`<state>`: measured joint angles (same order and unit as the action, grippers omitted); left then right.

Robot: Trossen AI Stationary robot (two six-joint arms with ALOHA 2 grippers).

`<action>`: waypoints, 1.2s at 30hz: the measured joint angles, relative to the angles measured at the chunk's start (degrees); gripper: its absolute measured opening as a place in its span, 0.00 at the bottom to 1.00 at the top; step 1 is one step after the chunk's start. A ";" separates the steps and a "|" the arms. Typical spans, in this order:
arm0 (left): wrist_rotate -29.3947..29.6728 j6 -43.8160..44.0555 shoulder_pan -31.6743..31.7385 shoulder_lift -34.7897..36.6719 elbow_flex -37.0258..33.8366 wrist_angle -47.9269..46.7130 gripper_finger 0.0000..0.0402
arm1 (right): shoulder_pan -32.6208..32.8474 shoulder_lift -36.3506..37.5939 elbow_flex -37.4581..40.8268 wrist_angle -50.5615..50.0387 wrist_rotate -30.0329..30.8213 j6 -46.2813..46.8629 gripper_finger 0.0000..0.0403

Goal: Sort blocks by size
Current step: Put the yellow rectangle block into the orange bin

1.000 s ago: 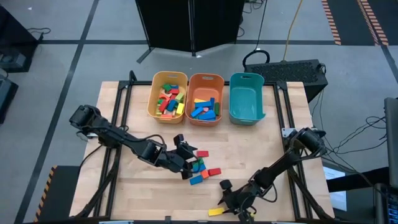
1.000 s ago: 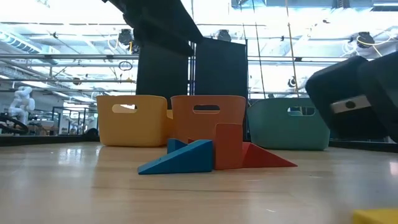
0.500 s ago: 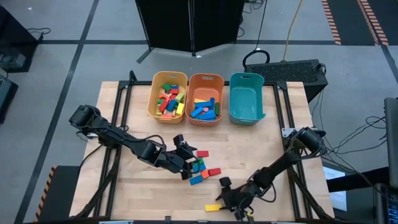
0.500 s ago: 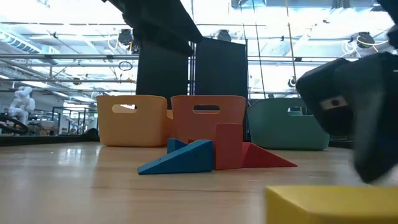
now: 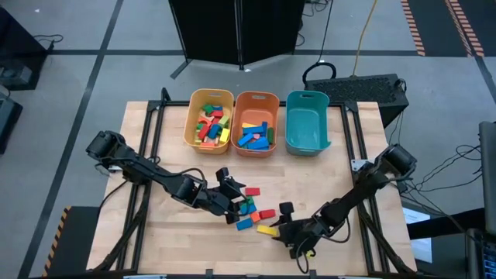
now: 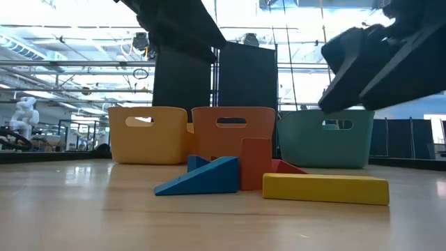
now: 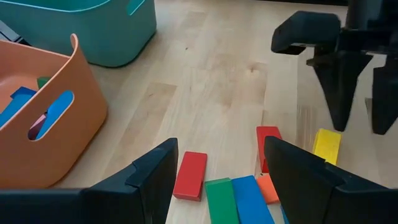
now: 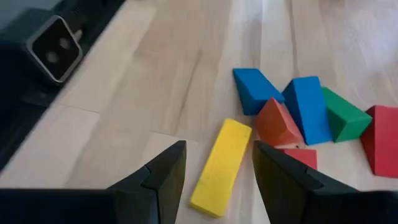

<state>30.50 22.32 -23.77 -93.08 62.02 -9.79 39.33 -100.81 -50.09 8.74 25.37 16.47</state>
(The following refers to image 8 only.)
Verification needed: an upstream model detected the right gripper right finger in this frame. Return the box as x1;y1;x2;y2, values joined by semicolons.
253;141;398;224

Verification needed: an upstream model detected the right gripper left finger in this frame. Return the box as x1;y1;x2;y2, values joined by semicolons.
0;140;187;224

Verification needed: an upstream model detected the red wedge block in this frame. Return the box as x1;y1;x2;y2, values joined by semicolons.
278;148;318;170

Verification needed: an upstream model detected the orange wedge block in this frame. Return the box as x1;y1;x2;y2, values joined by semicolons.
255;97;304;147

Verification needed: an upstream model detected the green rectangular block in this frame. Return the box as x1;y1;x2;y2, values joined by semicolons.
322;86;373;143

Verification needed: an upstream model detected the blue rectangular block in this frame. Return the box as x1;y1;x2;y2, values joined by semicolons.
281;76;333;146

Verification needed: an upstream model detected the small red block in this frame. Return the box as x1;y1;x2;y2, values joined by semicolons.
360;105;398;179

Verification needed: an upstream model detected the yellow block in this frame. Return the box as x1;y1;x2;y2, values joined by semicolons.
189;118;252;218

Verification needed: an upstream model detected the blue wedge block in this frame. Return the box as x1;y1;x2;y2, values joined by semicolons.
233;68;285;116

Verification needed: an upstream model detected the black table frame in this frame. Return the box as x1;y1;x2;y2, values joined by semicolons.
0;0;127;172

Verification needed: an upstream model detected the grey table-level camera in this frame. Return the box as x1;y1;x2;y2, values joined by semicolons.
0;7;84;86

